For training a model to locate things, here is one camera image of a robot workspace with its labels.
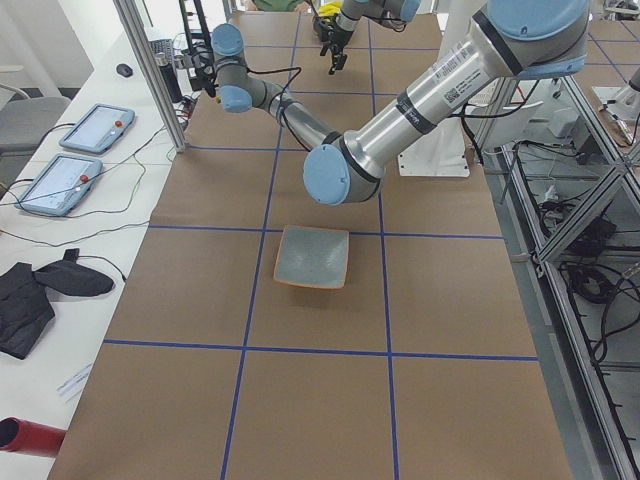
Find grey square plate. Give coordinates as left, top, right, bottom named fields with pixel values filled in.
left=273, top=225, right=350, bottom=289

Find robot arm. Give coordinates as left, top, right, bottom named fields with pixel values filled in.
left=313, top=0, right=421, bottom=75
left=210, top=1, right=590, bottom=205

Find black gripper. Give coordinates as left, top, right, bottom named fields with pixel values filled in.
left=197, top=60, right=216, bottom=98
left=320, top=24, right=355, bottom=75

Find teach pendant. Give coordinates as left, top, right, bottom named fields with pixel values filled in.
left=58, top=103, right=136, bottom=155
left=15, top=153, right=103, bottom=217

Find aluminium frame post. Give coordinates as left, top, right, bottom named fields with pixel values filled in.
left=113, top=0, right=187, bottom=153

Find wicker fruit basket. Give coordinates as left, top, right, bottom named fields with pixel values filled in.
left=312, top=15, right=334, bottom=43

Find red cylinder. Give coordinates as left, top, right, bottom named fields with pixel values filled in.
left=1, top=417, right=66, bottom=458

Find computer mouse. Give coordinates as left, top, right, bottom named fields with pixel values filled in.
left=116, top=63, right=133, bottom=78

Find teach pendant near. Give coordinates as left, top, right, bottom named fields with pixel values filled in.
left=15, top=153, right=103, bottom=217

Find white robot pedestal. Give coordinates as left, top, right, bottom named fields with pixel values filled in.
left=397, top=0, right=480, bottom=178

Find teach pendant far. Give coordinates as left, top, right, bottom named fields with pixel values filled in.
left=58, top=103, right=136, bottom=155

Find black bottle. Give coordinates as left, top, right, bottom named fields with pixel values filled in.
left=154, top=53, right=183, bottom=104

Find black cloth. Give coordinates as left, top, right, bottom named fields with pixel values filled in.
left=1, top=248, right=114, bottom=360

